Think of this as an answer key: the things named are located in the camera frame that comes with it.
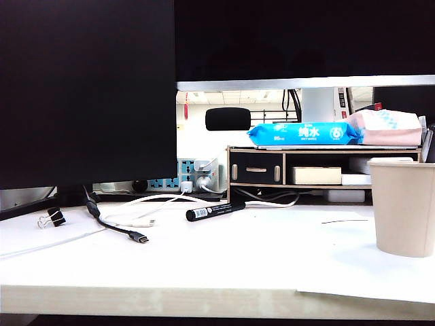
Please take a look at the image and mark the black marker pen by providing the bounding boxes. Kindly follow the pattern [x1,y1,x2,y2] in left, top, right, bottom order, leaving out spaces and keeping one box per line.
[186,202,247,223]

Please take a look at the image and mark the beige paper cup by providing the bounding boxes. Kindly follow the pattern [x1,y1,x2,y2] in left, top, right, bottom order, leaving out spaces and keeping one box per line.
[366,156,435,258]

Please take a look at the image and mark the glossy black marker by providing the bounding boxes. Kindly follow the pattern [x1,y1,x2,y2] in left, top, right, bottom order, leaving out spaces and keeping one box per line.
[420,124,435,164]

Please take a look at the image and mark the white angled power plug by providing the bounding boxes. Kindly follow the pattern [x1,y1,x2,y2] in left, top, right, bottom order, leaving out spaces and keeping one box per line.
[198,157,219,173]

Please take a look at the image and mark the white round power plug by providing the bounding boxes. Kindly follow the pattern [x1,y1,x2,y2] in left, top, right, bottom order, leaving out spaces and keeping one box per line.
[196,174,213,191]

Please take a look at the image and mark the black chair headrest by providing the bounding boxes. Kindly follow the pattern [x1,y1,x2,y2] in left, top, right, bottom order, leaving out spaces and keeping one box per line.
[205,107,252,132]

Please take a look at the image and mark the blue white power strip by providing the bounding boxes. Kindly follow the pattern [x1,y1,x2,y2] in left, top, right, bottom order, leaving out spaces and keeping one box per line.
[93,158,228,194]

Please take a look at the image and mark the wooden desk organizer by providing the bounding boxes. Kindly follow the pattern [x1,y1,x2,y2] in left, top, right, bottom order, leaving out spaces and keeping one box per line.
[226,145,423,206]

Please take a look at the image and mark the blue wet wipes pack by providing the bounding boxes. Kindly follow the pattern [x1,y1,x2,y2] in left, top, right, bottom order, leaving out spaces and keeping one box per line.
[246,121,365,146]

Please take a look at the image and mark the cream rectangular box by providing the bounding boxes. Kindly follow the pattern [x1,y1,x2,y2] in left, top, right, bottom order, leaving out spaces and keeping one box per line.
[291,166,343,185]

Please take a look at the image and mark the white long box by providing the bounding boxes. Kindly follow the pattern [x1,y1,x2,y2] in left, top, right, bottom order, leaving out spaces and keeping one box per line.
[322,189,366,204]

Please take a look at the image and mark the white flat box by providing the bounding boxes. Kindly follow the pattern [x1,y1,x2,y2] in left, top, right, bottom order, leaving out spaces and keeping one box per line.
[341,173,372,186]

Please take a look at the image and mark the white poster red print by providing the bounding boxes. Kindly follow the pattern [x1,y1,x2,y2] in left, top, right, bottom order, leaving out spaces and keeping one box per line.
[337,87,351,120]

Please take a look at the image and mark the black monitor stand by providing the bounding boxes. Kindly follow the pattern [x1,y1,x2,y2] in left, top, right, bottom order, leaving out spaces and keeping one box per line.
[0,185,101,221]

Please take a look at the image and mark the large black monitor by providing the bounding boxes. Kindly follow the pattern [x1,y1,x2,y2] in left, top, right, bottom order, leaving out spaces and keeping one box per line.
[0,0,179,191]

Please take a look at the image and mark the white paper sheets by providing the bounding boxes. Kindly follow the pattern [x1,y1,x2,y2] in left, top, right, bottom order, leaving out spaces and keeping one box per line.
[234,207,435,305]

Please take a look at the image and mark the right black monitor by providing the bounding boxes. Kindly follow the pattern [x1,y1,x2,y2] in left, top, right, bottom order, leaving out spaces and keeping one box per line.
[175,0,435,92]

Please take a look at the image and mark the pink tissue pack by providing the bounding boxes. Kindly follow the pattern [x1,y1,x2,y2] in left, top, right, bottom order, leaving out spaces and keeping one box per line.
[343,108,428,146]

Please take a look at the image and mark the black binder clip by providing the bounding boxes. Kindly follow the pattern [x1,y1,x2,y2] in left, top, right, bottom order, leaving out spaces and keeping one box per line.
[37,206,67,230]

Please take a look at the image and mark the dark background screen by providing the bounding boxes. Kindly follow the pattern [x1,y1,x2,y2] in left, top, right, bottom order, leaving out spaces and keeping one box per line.
[372,84,435,118]

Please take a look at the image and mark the black drawer wooden handle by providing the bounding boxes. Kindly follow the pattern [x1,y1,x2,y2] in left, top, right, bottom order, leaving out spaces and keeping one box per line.
[230,152,284,185]

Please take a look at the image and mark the grey cable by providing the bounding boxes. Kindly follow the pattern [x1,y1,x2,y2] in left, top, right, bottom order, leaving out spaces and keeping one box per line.
[233,187,300,204]

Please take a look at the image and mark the white thick power cord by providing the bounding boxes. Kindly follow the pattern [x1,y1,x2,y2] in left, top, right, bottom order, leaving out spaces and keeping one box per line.
[162,194,302,210]

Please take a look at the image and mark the black hanging cables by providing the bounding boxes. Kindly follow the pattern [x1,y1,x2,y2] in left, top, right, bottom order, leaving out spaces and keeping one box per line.
[282,88,303,122]

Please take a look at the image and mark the white usb charging cable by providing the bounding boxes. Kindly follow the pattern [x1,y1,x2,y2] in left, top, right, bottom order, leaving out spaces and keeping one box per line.
[100,189,192,229]

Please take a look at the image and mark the black usb-c cable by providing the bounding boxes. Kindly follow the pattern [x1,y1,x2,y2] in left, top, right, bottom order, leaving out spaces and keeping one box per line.
[83,185,151,245]

